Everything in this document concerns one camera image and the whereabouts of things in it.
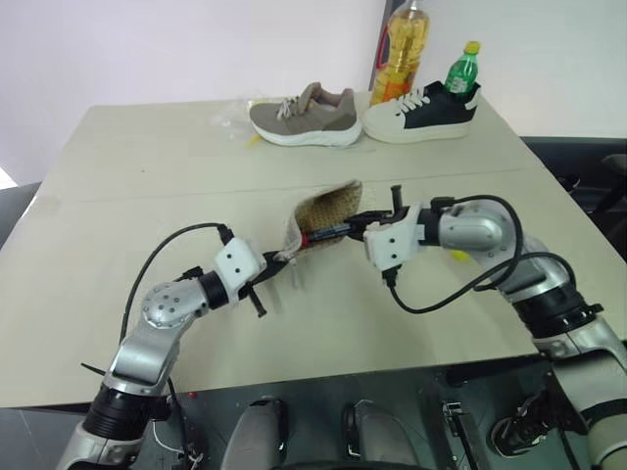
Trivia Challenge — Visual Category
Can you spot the black marker with red cap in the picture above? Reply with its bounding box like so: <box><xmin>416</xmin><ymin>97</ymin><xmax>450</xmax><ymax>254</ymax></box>
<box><xmin>301</xmin><ymin>221</ymin><xmax>352</xmax><ymax>245</ymax></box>

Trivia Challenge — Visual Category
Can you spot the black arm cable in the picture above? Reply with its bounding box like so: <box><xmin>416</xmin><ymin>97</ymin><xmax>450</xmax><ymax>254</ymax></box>
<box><xmin>381</xmin><ymin>195</ymin><xmax>577</xmax><ymax>314</ymax></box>
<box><xmin>119</xmin><ymin>221</ymin><xmax>234</xmax><ymax>340</ymax></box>

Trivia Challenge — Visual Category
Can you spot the taupe sneaker with white sole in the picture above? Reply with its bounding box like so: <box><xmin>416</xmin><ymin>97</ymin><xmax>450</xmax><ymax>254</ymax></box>
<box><xmin>248</xmin><ymin>82</ymin><xmax>363</xmax><ymax>148</ymax></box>

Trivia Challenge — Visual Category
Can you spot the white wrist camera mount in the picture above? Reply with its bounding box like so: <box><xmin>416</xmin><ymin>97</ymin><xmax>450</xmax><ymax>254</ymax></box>
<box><xmin>362</xmin><ymin>204</ymin><xmax>426</xmax><ymax>272</ymax></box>
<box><xmin>214</xmin><ymin>237</ymin><xmax>268</xmax><ymax>308</ymax></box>

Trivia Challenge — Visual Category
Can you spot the beige grid pouch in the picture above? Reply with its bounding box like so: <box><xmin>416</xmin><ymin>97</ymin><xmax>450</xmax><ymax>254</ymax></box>
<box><xmin>273</xmin><ymin>179</ymin><xmax>366</xmax><ymax>269</ymax></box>

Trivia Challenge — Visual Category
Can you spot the green plastic soda bottle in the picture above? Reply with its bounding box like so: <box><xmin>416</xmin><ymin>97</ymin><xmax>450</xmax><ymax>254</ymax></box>
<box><xmin>444</xmin><ymin>41</ymin><xmax>483</xmax><ymax>98</ymax></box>

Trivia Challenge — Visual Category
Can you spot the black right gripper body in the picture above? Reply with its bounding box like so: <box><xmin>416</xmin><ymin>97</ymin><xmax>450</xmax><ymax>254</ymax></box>
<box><xmin>370</xmin><ymin>184</ymin><xmax>411</xmax><ymax>227</ymax></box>

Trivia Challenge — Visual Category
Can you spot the clear plastic bag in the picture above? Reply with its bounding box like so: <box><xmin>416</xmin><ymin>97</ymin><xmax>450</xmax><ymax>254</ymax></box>
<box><xmin>211</xmin><ymin>94</ymin><xmax>286</xmax><ymax>144</ymax></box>

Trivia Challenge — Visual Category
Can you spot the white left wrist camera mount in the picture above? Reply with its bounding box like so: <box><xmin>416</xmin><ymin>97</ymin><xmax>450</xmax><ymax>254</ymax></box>
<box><xmin>214</xmin><ymin>237</ymin><xmax>268</xmax><ymax>308</ymax></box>

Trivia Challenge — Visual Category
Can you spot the large yellow oil bottle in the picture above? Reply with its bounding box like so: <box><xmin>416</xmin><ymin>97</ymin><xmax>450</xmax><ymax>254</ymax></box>
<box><xmin>368</xmin><ymin>0</ymin><xmax>433</xmax><ymax>107</ymax></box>

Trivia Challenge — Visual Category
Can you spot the black rounded shape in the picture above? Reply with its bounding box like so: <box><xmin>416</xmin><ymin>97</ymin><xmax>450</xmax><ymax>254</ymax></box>
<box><xmin>489</xmin><ymin>395</ymin><xmax>553</xmax><ymax>461</ymax></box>

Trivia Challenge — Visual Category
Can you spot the white and black sneaker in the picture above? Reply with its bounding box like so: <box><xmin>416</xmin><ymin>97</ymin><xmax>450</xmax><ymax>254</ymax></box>
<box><xmin>362</xmin><ymin>80</ymin><xmax>483</xmax><ymax>145</ymax></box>

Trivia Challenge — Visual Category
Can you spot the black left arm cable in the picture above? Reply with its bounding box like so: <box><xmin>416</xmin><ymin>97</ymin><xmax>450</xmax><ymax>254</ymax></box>
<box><xmin>119</xmin><ymin>221</ymin><xmax>234</xmax><ymax>340</ymax></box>

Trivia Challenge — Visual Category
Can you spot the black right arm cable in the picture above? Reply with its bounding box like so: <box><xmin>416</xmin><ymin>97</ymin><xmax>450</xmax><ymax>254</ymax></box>
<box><xmin>381</xmin><ymin>195</ymin><xmax>577</xmax><ymax>314</ymax></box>

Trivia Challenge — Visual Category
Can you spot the black furniture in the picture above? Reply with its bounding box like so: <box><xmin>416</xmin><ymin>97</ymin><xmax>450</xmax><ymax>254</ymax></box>
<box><xmin>518</xmin><ymin>133</ymin><xmax>627</xmax><ymax>219</ymax></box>

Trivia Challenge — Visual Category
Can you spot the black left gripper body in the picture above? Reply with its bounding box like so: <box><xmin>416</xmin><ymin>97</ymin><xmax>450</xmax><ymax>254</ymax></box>
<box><xmin>238</xmin><ymin>252</ymin><xmax>278</xmax><ymax>320</ymax></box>

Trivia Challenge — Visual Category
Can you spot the grey rounded shape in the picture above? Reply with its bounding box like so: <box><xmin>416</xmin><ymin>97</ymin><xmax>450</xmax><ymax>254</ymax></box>
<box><xmin>227</xmin><ymin>397</ymin><xmax>288</xmax><ymax>470</ymax></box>
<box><xmin>341</xmin><ymin>399</ymin><xmax>435</xmax><ymax>470</ymax></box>

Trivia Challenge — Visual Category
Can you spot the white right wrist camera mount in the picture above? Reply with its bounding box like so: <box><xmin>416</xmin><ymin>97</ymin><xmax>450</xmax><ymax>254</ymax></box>
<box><xmin>362</xmin><ymin>204</ymin><xmax>426</xmax><ymax>272</ymax></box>

